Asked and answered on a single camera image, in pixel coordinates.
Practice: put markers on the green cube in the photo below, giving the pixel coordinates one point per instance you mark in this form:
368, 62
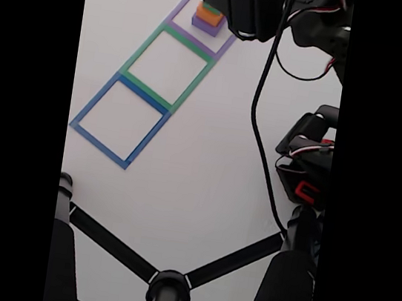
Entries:
210, 7

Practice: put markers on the orange square block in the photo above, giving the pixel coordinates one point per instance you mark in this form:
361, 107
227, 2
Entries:
206, 16

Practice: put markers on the purple square block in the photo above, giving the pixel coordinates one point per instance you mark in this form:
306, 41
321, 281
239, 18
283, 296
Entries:
205, 27

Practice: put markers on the red table clamp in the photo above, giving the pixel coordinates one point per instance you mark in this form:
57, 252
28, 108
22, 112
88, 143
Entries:
306, 192

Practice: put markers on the purple tape square frame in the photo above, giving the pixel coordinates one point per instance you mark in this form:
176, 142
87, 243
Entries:
192, 40

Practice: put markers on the green tape square frame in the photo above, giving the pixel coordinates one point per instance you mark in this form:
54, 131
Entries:
143, 48

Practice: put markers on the blue tape square frame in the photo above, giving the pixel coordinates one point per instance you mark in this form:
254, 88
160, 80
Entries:
98, 145

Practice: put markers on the black camera tripod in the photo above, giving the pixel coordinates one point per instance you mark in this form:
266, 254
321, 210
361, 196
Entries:
167, 295

